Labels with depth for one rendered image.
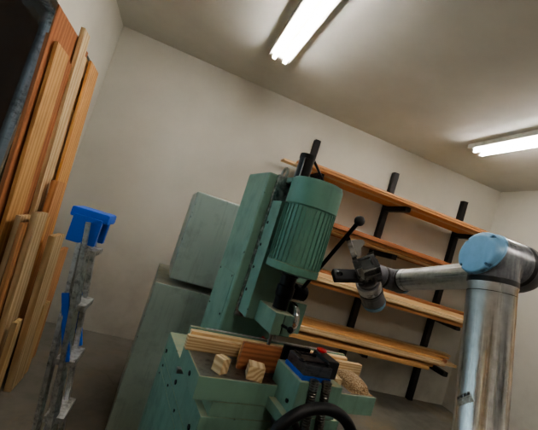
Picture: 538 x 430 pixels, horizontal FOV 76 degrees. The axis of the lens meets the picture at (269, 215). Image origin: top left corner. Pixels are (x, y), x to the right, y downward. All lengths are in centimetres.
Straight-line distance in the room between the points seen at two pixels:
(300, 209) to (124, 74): 278
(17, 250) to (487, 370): 200
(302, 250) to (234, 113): 263
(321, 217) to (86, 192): 268
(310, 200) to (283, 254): 19
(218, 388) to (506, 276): 77
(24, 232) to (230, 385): 146
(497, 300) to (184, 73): 318
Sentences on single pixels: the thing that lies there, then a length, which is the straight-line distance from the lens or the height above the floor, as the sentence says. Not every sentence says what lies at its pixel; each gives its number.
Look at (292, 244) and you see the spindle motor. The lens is 108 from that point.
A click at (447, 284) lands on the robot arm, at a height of 132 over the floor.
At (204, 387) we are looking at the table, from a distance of 99.
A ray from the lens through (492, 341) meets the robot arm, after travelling 100.
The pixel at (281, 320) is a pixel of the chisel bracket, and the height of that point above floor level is 105.
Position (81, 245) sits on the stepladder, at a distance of 170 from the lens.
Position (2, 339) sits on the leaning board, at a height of 39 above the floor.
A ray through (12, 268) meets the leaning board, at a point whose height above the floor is 75.
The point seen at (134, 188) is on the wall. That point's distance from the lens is 341.
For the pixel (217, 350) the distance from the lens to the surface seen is 114.
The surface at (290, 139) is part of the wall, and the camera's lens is 366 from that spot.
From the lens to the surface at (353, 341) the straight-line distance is 357.
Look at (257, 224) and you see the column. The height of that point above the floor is 132.
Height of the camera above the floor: 128
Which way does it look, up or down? 4 degrees up
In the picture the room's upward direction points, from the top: 18 degrees clockwise
